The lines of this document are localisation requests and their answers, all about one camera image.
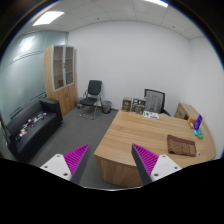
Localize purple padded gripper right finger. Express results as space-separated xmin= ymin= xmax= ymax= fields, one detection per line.
xmin=131 ymin=144 xmax=181 ymax=185

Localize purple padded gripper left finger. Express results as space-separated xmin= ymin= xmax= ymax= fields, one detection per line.
xmin=41 ymin=144 xmax=90 ymax=184

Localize brown folded towel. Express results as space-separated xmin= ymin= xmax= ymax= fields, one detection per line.
xmin=167 ymin=135 xmax=196 ymax=157

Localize wooden office desk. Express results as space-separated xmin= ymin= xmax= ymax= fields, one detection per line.
xmin=94 ymin=111 xmax=216 ymax=187

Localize green white booklet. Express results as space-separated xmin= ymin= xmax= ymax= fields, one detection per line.
xmin=143 ymin=111 xmax=159 ymax=119

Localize black leather sofa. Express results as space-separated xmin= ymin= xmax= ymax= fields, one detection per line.
xmin=6 ymin=98 xmax=63 ymax=163

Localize teal small container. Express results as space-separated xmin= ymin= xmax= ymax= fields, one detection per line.
xmin=193 ymin=130 xmax=204 ymax=139

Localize items on sofa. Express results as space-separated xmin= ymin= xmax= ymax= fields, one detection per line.
xmin=16 ymin=113 xmax=47 ymax=141

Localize brown box right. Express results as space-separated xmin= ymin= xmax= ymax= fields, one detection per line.
xmin=131 ymin=98 xmax=145 ymax=114

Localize brown box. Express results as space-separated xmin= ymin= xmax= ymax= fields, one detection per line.
xmin=122 ymin=97 xmax=132 ymax=112
xmin=131 ymin=98 xmax=145 ymax=114

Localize grey mesh office chair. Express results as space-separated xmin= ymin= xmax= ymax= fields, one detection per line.
xmin=144 ymin=89 xmax=169 ymax=115

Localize purple box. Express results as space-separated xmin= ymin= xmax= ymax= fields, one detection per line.
xmin=194 ymin=114 xmax=203 ymax=130

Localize brown box left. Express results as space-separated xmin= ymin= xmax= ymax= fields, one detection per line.
xmin=122 ymin=97 xmax=132 ymax=112

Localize grey waste bin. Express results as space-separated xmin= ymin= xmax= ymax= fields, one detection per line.
xmin=102 ymin=101 xmax=112 ymax=114

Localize black visitor chair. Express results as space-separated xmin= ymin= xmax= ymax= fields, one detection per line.
xmin=79 ymin=80 xmax=102 ymax=118

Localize wooden glass-door cabinet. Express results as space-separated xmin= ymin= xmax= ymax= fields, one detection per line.
xmin=44 ymin=45 xmax=76 ymax=115

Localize ceiling light panel left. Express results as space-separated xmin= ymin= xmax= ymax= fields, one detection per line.
xmin=33 ymin=11 xmax=63 ymax=26

